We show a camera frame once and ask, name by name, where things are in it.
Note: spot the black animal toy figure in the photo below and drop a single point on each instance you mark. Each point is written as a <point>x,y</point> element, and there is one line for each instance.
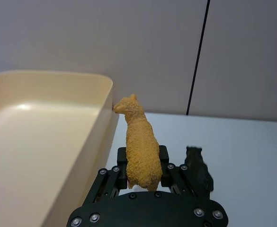
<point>199,172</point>

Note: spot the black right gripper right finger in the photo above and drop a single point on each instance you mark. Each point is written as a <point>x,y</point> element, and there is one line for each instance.
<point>176,177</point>

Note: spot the cream plastic tray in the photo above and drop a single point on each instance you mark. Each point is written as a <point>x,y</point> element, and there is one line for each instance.
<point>46,132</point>

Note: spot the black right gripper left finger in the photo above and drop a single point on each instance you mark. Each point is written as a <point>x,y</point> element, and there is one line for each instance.
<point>105,182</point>

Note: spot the yellow woolly alpaca toy figure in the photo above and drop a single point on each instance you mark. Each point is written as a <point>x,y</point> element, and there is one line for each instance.
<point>141,151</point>

